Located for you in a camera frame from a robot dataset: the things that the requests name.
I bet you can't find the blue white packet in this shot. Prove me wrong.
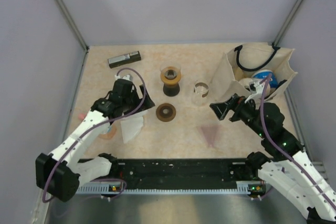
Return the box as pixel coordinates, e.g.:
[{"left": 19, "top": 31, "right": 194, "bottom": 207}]
[{"left": 252, "top": 69, "right": 278, "bottom": 90}]

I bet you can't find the clear glass beaker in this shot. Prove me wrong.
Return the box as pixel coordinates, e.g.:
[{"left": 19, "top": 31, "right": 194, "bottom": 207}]
[{"left": 192, "top": 81, "right": 209, "bottom": 106}]

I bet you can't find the white paper coffee filter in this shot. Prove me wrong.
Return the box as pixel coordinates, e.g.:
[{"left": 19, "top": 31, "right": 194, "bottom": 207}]
[
  {"left": 120, "top": 116, "right": 144, "bottom": 144},
  {"left": 131, "top": 110, "right": 148, "bottom": 117}
]

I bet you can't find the right corner aluminium post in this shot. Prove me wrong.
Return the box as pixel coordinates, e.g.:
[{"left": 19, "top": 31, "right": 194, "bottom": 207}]
[{"left": 270, "top": 0, "right": 306, "bottom": 47}]

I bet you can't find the black carafe with red lid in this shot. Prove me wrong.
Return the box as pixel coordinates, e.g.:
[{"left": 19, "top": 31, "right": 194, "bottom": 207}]
[{"left": 163, "top": 83, "right": 180, "bottom": 97}]

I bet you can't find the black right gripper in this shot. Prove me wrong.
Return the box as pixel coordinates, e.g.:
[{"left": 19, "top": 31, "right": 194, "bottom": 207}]
[{"left": 209, "top": 93, "right": 267, "bottom": 137}]

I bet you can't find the aluminium frame rail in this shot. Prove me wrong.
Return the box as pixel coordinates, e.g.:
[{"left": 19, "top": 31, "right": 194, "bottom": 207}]
[{"left": 76, "top": 162, "right": 330, "bottom": 184}]

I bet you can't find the light wooden dripper ring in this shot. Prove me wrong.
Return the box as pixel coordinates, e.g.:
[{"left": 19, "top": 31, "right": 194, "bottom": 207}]
[{"left": 160, "top": 70, "right": 182, "bottom": 86}]

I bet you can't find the beige round package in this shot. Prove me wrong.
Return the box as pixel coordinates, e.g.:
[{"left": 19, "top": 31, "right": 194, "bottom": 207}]
[{"left": 239, "top": 78, "right": 266, "bottom": 99}]

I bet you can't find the beige canvas tote bag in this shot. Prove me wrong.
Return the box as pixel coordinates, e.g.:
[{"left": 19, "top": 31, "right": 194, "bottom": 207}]
[{"left": 209, "top": 42, "right": 298, "bottom": 102}]

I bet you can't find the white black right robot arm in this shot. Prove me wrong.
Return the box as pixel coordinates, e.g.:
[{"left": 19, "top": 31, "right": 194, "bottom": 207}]
[{"left": 210, "top": 94, "right": 335, "bottom": 223}]

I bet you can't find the corner aluminium post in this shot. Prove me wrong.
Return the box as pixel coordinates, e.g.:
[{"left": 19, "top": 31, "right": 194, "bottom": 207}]
[
  {"left": 270, "top": 0, "right": 306, "bottom": 47},
  {"left": 54, "top": 0, "right": 89, "bottom": 52}
]

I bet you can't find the dark wooden dripper ring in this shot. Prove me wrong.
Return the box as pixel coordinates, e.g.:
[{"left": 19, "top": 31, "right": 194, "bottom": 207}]
[{"left": 155, "top": 103, "right": 177, "bottom": 123}]

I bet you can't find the left corner aluminium post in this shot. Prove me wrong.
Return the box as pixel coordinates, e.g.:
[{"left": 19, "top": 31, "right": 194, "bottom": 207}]
[{"left": 54, "top": 0, "right": 89, "bottom": 52}]

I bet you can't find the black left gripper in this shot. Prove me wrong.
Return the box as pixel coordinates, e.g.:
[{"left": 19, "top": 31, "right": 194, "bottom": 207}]
[{"left": 122, "top": 85, "right": 154, "bottom": 117}]

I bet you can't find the black rectangular box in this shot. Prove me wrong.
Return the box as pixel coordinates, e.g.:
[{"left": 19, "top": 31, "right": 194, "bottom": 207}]
[{"left": 108, "top": 51, "right": 141, "bottom": 68}]

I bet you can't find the grey cable duct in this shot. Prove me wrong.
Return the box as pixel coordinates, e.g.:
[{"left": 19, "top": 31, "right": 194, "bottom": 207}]
[{"left": 76, "top": 182, "right": 267, "bottom": 197}]

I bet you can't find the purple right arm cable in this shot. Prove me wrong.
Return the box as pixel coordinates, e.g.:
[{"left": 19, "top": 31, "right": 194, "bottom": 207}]
[{"left": 258, "top": 73, "right": 336, "bottom": 205}]

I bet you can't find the pink glass dripper cone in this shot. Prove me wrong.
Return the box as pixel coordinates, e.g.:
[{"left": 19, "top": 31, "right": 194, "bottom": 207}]
[{"left": 199, "top": 125, "right": 220, "bottom": 147}]

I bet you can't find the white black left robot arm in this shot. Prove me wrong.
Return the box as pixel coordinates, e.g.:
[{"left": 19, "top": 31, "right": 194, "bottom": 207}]
[{"left": 35, "top": 79, "right": 155, "bottom": 203}]

